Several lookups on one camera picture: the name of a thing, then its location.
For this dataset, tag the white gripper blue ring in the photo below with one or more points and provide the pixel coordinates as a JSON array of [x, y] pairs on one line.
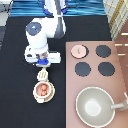
[[41, 60]]

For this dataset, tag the cream slotted spatula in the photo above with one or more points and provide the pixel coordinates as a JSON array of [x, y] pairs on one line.
[[42, 75]]

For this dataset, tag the cream round plate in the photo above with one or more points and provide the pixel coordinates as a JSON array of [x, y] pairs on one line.
[[41, 100]]

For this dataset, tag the pink pot lid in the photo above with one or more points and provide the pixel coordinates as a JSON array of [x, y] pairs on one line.
[[78, 51]]

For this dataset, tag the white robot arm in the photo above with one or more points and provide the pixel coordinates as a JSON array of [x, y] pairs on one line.
[[40, 29]]

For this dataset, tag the black burner bottom left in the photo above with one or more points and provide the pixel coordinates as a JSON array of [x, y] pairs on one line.
[[82, 69]]

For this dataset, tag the black burner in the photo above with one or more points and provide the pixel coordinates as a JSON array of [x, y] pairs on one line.
[[82, 69], [87, 51], [106, 69], [103, 51]]

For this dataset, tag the black burner top left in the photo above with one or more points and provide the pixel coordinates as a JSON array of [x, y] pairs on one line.
[[87, 51]]

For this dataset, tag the pink stove top board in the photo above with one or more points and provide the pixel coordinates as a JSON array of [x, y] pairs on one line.
[[113, 84]]

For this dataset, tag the black table mat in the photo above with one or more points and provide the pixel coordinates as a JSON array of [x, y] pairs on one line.
[[18, 108]]

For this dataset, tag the black burner top right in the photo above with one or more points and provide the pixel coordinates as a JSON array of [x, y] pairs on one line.
[[103, 51]]

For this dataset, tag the black burner bottom right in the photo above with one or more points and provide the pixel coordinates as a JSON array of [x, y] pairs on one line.
[[106, 69]]

